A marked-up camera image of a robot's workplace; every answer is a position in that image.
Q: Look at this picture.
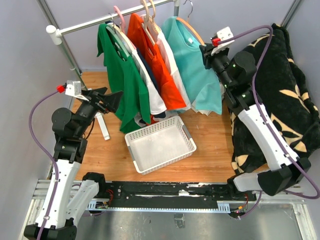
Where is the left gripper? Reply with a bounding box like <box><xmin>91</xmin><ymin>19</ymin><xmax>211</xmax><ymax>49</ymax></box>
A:
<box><xmin>74</xmin><ymin>87</ymin><xmax>124</xmax><ymax>137</ymax></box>

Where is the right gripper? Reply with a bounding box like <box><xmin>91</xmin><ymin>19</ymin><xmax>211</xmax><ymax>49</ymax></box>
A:
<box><xmin>200</xmin><ymin>42</ymin><xmax>234</xmax><ymax>91</ymax></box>

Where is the teal t shirt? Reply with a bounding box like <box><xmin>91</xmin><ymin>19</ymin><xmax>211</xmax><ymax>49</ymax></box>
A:
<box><xmin>161</xmin><ymin>16</ymin><xmax>220</xmax><ymax>106</ymax></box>

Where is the white and pink shirt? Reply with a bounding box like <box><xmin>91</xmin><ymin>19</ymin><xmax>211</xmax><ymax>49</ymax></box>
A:
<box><xmin>148</xmin><ymin>17</ymin><xmax>191</xmax><ymax>111</ymax></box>

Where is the cream hanger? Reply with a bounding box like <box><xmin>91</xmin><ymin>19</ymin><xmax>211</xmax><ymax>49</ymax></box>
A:
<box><xmin>147</xmin><ymin>0</ymin><xmax>163</xmax><ymax>35</ymax></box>

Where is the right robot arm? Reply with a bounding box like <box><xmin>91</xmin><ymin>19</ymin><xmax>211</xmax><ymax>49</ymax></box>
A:
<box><xmin>199</xmin><ymin>44</ymin><xmax>311</xmax><ymax>200</ymax></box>

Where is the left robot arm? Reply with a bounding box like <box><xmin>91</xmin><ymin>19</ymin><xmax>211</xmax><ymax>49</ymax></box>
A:
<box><xmin>23</xmin><ymin>84</ymin><xmax>124</xmax><ymax>240</ymax></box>

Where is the green t shirt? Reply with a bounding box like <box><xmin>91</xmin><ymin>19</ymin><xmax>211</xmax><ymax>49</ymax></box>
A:
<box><xmin>97</xmin><ymin>23</ymin><xmax>151</xmax><ymax>134</ymax></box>

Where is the white and navy shirt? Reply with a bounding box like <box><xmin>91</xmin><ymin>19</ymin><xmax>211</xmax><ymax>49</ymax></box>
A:
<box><xmin>114</xmin><ymin>25</ymin><xmax>167</xmax><ymax>124</ymax></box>

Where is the orange t shirt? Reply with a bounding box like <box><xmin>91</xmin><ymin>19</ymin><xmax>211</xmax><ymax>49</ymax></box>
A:
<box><xmin>127</xmin><ymin>13</ymin><xmax>187</xmax><ymax>111</ymax></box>

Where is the green hanger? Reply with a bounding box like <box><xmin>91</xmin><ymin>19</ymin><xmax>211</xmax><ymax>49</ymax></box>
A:
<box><xmin>106</xmin><ymin>22</ymin><xmax>130</xmax><ymax>60</ymax></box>

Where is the beige hanger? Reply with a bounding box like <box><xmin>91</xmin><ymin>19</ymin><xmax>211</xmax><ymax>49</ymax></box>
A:
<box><xmin>140</xmin><ymin>0</ymin><xmax>156</xmax><ymax>46</ymax></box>

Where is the pink hanger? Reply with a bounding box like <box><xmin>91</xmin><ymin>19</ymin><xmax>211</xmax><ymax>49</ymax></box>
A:
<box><xmin>113</xmin><ymin>5</ymin><xmax>136</xmax><ymax>53</ymax></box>

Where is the white plastic basket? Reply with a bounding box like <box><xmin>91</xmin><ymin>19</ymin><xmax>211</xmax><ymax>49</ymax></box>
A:
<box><xmin>124</xmin><ymin>115</ymin><xmax>197</xmax><ymax>175</ymax></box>

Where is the metal clothes rack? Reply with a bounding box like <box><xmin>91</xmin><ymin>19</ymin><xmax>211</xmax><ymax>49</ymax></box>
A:
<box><xmin>45</xmin><ymin>0</ymin><xmax>181</xmax><ymax>141</ymax></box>

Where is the black floral blanket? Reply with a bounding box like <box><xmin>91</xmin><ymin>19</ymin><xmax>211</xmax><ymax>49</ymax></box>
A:
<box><xmin>229</xmin><ymin>23</ymin><xmax>320</xmax><ymax>174</ymax></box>

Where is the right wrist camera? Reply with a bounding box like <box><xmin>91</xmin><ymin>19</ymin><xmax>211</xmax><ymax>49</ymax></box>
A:
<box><xmin>211</xmin><ymin>26</ymin><xmax>235</xmax><ymax>56</ymax></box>

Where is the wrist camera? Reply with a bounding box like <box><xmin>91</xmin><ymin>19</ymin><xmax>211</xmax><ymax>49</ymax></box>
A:
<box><xmin>211</xmin><ymin>26</ymin><xmax>235</xmax><ymax>56</ymax></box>
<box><xmin>56</xmin><ymin>80</ymin><xmax>89</xmax><ymax>102</ymax></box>

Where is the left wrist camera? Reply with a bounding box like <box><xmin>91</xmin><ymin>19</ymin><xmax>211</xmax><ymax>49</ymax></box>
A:
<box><xmin>56</xmin><ymin>80</ymin><xmax>89</xmax><ymax>102</ymax></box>

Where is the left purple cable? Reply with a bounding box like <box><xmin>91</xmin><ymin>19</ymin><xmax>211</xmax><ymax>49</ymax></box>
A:
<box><xmin>28</xmin><ymin>89</ymin><xmax>61</xmax><ymax>240</ymax></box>

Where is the purple cable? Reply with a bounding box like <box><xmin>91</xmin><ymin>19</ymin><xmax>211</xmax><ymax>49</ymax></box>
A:
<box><xmin>28</xmin><ymin>89</ymin><xmax>61</xmax><ymax>240</ymax></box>
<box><xmin>219</xmin><ymin>24</ymin><xmax>320</xmax><ymax>200</ymax></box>

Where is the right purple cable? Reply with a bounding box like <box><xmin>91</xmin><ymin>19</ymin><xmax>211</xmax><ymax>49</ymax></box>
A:
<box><xmin>219</xmin><ymin>24</ymin><xmax>320</xmax><ymax>200</ymax></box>

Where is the aluminium frame post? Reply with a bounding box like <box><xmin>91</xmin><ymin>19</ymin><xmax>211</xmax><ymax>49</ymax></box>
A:
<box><xmin>280</xmin><ymin>0</ymin><xmax>304</xmax><ymax>28</ymax></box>

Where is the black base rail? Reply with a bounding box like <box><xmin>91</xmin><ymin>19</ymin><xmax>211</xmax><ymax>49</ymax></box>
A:
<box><xmin>97</xmin><ymin>181</ymin><xmax>257</xmax><ymax>210</ymax></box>

